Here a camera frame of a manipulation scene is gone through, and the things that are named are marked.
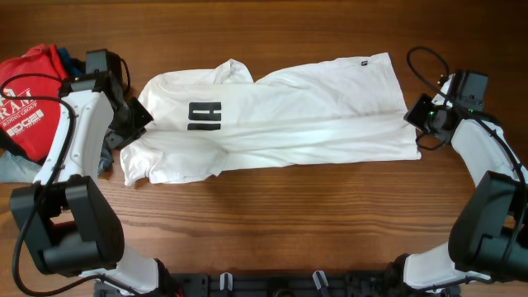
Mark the white t-shirt black print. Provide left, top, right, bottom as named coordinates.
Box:
left=120, top=53, right=421, bottom=185

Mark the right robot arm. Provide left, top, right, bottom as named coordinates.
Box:
left=400, top=71, right=527, bottom=293

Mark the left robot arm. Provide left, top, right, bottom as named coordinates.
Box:
left=10, top=49, right=182, bottom=296

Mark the blue folded t-shirt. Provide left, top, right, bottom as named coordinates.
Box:
left=57, top=48, right=86, bottom=77

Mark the red folded t-shirt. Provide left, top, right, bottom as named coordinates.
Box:
left=1, top=45, right=68, bottom=162

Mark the black folded garment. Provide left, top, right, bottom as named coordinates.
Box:
left=1, top=129, right=40, bottom=163

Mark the light blue denim garment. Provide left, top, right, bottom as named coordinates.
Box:
left=1, top=144, right=114, bottom=183

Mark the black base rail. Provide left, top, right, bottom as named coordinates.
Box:
left=93, top=270, right=461, bottom=297

